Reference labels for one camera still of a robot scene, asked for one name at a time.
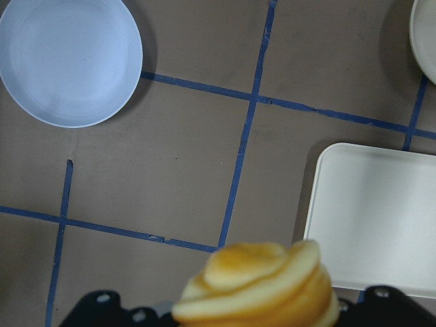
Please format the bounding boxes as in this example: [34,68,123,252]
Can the orange striped bread loaf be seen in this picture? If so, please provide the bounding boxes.
[172,240,340,326]

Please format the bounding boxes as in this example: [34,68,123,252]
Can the white rectangular tray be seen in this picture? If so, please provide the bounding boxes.
[304,143,435,298]

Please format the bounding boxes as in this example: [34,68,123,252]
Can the blue round plate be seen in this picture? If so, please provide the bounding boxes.
[1,1,143,128]

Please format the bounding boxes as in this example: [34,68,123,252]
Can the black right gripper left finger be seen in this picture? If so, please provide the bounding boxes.
[60,290,179,326]

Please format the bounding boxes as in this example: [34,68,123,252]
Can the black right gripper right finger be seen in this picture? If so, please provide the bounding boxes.
[335,285,435,327]

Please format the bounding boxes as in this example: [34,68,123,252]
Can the cream round plate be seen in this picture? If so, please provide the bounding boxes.
[409,0,435,84]

